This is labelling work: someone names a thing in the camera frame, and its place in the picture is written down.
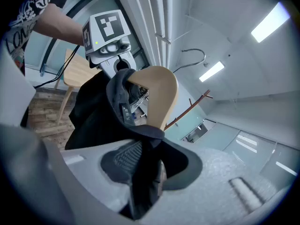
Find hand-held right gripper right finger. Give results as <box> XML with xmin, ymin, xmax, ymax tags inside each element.
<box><xmin>150</xmin><ymin>137</ymin><xmax>293</xmax><ymax>225</ymax></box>

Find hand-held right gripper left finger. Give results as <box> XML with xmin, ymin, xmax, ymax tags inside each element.
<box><xmin>60</xmin><ymin>139</ymin><xmax>143</xmax><ymax>212</ymax></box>

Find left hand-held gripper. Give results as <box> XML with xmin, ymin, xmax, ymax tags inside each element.
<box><xmin>82</xmin><ymin>9</ymin><xmax>137</xmax><ymax>80</ymax></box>

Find light wooden clothes hanger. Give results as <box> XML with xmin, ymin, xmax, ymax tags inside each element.
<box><xmin>127</xmin><ymin>48</ymin><xmax>207</xmax><ymax>133</ymax></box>

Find black garment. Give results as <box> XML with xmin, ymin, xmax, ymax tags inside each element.
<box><xmin>65</xmin><ymin>68</ymin><xmax>169</xmax><ymax>220</ymax></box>

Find person's left forearm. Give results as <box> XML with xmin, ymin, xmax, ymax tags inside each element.
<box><xmin>32</xmin><ymin>3</ymin><xmax>85</xmax><ymax>47</ymax></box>

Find light wooden table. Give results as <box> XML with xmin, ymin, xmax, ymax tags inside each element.
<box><xmin>53</xmin><ymin>48</ymin><xmax>104</xmax><ymax>126</ymax></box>

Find frosted glass partition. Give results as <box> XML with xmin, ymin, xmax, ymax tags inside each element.
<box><xmin>165</xmin><ymin>95</ymin><xmax>298</xmax><ymax>189</ymax></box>

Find black framed glass door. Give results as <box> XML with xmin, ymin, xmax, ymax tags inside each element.
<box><xmin>23</xmin><ymin>0</ymin><xmax>150</xmax><ymax>79</ymax></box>

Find white ceiling pipes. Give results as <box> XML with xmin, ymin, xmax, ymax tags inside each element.
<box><xmin>138</xmin><ymin>0</ymin><xmax>175</xmax><ymax>68</ymax></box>

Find brown wooden coat rack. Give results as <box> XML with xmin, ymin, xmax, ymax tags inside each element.
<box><xmin>164</xmin><ymin>89</ymin><xmax>214</xmax><ymax>131</ymax></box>

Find rectangular ceiling light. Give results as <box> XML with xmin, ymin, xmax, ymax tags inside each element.
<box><xmin>199</xmin><ymin>61</ymin><xmax>226</xmax><ymax>83</ymax></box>
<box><xmin>250</xmin><ymin>1</ymin><xmax>291</xmax><ymax>44</ymax></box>

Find black cable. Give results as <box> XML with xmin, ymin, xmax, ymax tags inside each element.
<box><xmin>34</xmin><ymin>45</ymin><xmax>82</xmax><ymax>90</ymax></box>

